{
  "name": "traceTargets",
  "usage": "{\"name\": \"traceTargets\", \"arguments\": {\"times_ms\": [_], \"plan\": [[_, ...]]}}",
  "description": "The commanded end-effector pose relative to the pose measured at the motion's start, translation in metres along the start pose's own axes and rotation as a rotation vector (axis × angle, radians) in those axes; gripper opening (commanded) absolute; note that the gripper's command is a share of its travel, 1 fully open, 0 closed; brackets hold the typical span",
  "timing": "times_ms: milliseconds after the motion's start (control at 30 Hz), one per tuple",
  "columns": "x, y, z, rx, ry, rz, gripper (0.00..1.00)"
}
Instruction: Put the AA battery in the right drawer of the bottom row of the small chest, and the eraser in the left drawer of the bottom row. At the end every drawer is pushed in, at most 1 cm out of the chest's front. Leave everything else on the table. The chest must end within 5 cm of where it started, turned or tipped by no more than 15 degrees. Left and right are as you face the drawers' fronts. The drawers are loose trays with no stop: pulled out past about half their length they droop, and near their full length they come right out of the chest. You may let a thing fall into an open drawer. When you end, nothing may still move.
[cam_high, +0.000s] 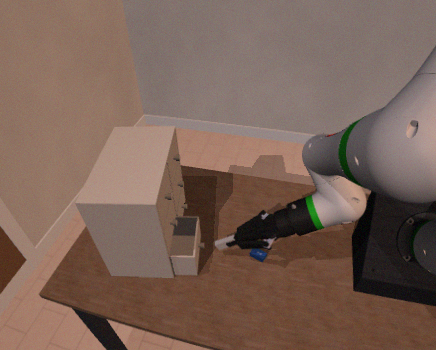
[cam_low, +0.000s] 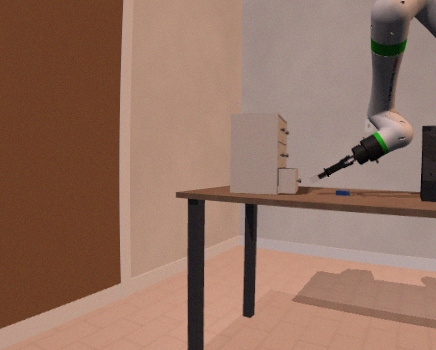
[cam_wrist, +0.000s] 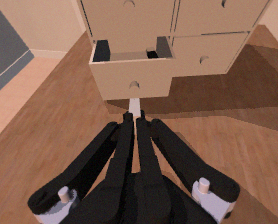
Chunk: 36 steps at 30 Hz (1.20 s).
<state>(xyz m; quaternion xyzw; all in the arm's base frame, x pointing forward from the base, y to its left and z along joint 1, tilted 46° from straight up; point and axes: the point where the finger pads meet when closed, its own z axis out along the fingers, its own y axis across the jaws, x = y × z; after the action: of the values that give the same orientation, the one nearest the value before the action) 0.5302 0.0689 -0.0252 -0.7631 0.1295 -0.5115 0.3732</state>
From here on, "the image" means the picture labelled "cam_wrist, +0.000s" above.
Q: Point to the beige small chest of drawers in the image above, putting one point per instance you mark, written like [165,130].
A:
[173,33]

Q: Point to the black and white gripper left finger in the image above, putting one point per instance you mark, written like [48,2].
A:
[55,200]

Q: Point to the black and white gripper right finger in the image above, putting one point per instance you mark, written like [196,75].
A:
[212,190]

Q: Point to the tan wooden drawer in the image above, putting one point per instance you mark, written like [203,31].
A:
[206,53]
[122,69]
[201,15]
[128,17]

